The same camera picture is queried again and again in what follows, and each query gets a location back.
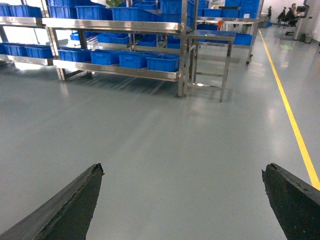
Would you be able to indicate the blue bin with red parts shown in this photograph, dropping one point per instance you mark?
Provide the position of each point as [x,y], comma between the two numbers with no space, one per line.
[163,63]

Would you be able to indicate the stainless steel roller shelf rack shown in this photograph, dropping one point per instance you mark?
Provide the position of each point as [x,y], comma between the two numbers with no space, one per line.
[70,61]

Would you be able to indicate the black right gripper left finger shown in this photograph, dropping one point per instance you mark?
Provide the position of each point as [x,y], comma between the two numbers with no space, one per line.
[65,216]

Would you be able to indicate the small stainless steel table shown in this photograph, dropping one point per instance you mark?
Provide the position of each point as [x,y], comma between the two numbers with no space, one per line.
[211,45]

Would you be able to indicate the far stainless steel rack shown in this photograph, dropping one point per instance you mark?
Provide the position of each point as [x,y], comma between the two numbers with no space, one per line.
[239,16]

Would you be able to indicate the grey trash can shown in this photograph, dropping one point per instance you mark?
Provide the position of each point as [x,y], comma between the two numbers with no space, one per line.
[306,38]

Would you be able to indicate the empty blue plastic bin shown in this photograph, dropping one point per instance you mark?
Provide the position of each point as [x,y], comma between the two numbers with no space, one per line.
[135,60]

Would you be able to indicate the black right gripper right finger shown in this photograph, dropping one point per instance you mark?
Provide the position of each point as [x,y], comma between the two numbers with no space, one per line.
[295,203]

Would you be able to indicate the seated person at desk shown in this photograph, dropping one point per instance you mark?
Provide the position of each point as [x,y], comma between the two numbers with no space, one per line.
[290,17]

